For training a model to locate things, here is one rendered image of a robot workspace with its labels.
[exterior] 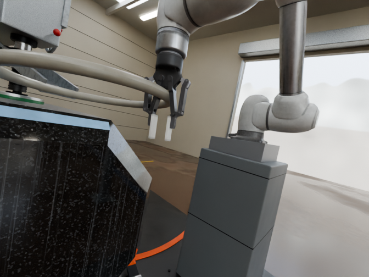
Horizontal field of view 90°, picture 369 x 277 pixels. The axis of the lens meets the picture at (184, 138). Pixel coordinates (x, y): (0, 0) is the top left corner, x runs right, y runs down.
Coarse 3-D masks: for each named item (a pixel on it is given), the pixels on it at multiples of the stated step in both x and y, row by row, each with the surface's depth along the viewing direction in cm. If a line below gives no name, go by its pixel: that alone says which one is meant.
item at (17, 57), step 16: (0, 64) 35; (16, 64) 34; (32, 64) 34; (48, 64) 33; (64, 64) 34; (80, 64) 34; (96, 64) 36; (16, 80) 54; (32, 80) 59; (112, 80) 38; (128, 80) 39; (144, 80) 42; (80, 96) 74; (96, 96) 77; (160, 96) 48
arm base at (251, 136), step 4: (240, 132) 108; (244, 132) 105; (248, 132) 104; (252, 132) 103; (256, 132) 103; (232, 136) 107; (236, 136) 107; (240, 136) 106; (244, 136) 105; (248, 136) 104; (252, 136) 103; (256, 136) 103; (260, 136) 104; (244, 140) 104; (248, 140) 103; (252, 140) 102; (256, 140) 100; (260, 140) 99; (264, 140) 108
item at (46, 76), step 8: (0, 48) 86; (8, 48) 85; (24, 72) 72; (32, 72) 68; (40, 72) 89; (48, 72) 85; (56, 72) 83; (40, 80) 64; (48, 80) 82; (56, 80) 81; (64, 80) 77; (72, 88) 74; (64, 96) 71
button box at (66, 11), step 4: (64, 0) 91; (68, 0) 92; (64, 4) 91; (68, 4) 92; (64, 8) 91; (68, 8) 93; (64, 12) 91; (68, 12) 93; (64, 16) 92; (68, 16) 93; (64, 20) 92; (64, 24) 92; (64, 28) 94
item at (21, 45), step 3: (15, 42) 86; (18, 42) 86; (21, 42) 87; (15, 45) 86; (18, 45) 86; (21, 45) 87; (24, 45) 87; (27, 45) 88; (30, 45) 89; (9, 48) 86; (12, 48) 85; (15, 48) 85; (18, 48) 86; (21, 48) 87; (24, 48) 88; (27, 48) 89; (30, 48) 90
